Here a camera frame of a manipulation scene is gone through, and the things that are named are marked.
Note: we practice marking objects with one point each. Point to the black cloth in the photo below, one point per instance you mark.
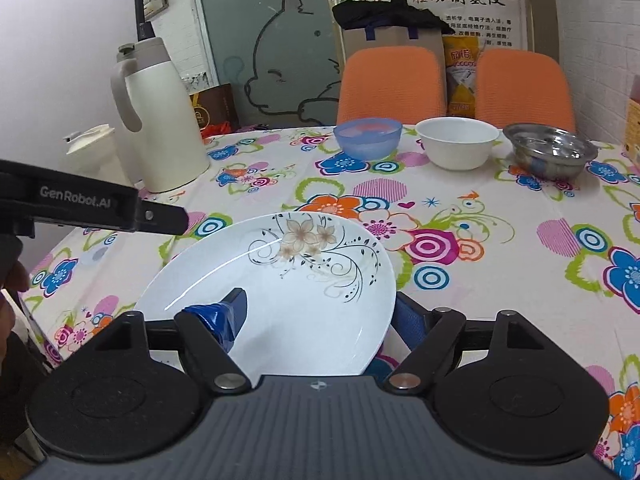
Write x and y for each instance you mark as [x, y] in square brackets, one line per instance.
[390, 12]

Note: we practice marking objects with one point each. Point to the white plastic cup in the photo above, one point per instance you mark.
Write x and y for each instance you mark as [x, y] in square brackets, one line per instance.
[92, 147]

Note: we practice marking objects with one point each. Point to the wall poster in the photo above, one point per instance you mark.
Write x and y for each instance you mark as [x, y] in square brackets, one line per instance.
[490, 15]

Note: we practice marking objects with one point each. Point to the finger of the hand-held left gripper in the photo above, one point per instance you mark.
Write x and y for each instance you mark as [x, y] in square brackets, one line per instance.
[165, 217]

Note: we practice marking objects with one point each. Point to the glass door with cat drawing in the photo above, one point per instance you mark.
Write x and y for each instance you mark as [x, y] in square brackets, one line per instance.
[240, 35]

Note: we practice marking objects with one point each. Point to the orange chair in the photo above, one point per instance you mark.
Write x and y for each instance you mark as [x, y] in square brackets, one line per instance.
[392, 85]
[525, 87]

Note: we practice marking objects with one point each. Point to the brown gift bag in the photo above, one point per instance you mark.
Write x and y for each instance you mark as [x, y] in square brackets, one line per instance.
[215, 110]

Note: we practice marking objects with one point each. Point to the white floral plate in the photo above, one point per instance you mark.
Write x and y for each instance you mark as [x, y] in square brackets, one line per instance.
[305, 305]

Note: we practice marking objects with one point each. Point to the orange cardboard box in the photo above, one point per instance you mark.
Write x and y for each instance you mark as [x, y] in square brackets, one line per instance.
[634, 130]

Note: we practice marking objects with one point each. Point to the blue plastic bowl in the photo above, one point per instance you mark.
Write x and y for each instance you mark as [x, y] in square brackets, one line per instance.
[367, 142]

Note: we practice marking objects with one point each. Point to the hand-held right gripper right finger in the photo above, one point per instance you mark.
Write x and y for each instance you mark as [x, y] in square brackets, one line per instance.
[411, 322]

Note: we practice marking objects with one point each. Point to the white bowl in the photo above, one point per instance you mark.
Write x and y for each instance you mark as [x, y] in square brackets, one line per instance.
[457, 145]

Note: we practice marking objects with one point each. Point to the yellow snack packet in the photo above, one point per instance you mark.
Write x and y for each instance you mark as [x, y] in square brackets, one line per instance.
[461, 77]

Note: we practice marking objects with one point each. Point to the cream thermos jug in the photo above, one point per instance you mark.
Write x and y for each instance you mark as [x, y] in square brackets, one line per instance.
[165, 125]

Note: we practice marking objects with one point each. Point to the person's left hand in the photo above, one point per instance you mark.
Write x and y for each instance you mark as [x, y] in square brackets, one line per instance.
[7, 312]

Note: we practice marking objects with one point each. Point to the floral tablecloth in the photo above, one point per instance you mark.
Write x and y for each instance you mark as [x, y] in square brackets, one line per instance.
[505, 285]

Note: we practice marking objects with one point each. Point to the stainless steel bowl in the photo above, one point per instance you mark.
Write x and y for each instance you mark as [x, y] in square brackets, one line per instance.
[550, 152]

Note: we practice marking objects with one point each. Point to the brown paper bag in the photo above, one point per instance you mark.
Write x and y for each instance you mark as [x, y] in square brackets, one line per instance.
[390, 37]

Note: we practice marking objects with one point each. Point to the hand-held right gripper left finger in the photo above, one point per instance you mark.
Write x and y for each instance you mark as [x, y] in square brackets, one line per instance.
[222, 317]

